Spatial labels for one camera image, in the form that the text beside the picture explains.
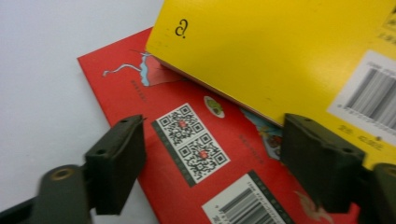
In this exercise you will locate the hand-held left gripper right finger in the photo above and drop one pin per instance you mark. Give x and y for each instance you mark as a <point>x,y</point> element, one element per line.
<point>320,161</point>

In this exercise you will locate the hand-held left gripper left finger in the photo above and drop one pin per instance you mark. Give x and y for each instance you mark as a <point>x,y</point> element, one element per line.
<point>115,168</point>

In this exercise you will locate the red book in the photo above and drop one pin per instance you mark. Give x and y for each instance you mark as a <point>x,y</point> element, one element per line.
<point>149,102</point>

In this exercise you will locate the yellow book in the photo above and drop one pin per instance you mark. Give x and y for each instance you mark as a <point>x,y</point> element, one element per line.
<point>264,56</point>

